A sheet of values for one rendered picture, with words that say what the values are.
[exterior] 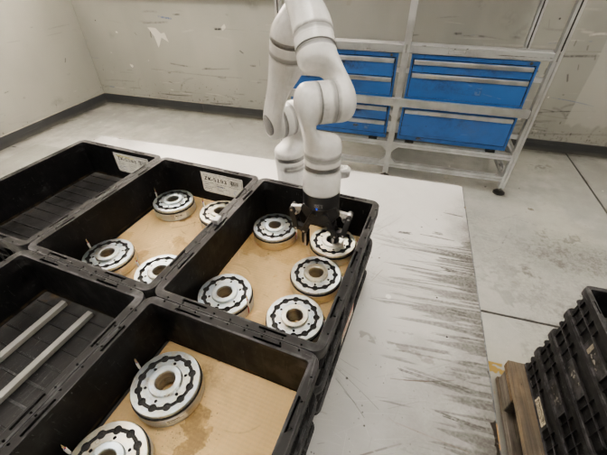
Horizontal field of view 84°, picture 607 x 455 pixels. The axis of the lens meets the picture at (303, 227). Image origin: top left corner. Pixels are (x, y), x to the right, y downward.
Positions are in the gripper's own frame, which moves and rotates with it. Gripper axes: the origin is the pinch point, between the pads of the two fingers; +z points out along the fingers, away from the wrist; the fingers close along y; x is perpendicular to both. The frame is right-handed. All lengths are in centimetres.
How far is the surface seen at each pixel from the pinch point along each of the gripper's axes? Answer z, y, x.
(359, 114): 38, -18, 184
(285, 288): 2.4, -3.5, -13.5
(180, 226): 2.2, -35.6, -2.0
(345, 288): -7.5, 9.1, -18.7
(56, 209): 2, -71, -5
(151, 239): 2.3, -39.4, -8.6
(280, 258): 2.4, -7.5, -5.7
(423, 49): -7, 17, 182
